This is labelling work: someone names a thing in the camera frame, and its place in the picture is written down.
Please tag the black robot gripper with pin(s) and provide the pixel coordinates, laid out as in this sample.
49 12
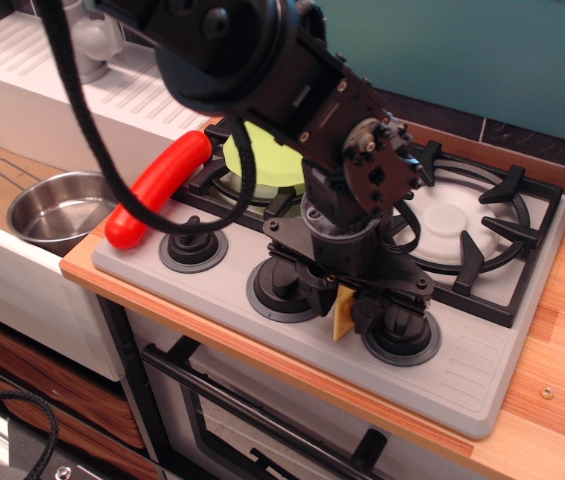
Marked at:
354 255

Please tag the yellow toy cheese wedge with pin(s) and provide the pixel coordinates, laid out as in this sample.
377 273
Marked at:
343 320

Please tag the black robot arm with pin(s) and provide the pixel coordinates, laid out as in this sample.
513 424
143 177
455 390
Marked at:
266 63

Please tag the light green plastic plate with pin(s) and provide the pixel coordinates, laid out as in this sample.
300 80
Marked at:
276 165

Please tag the red toy sausage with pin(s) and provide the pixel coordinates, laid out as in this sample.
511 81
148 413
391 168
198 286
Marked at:
154 187

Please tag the small stainless steel pot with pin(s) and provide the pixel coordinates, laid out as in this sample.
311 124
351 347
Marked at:
56 213

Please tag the black right stove knob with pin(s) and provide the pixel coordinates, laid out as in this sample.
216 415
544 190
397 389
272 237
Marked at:
403 339

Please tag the black stove knob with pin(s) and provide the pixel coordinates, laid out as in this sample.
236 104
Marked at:
193 253
403 339
273 291

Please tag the black middle stove knob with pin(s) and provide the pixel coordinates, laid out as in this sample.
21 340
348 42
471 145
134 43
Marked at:
273 291

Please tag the grey toy stove top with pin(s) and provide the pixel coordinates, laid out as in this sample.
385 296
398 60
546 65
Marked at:
461 387

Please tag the black right burner grate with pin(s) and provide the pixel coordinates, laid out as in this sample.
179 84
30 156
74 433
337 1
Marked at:
484 233

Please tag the black burner grate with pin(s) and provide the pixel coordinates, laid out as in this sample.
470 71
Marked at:
208 189
484 233

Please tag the black left stove knob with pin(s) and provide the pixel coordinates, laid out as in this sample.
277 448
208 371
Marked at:
193 253

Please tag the black left burner grate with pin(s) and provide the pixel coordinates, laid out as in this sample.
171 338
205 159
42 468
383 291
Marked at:
208 189

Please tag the wooden drawer fronts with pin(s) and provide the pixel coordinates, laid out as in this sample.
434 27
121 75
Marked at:
94 416

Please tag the grey toy faucet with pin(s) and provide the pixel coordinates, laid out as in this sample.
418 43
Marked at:
95 40

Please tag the black oven door handle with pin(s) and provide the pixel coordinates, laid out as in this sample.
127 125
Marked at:
236 430

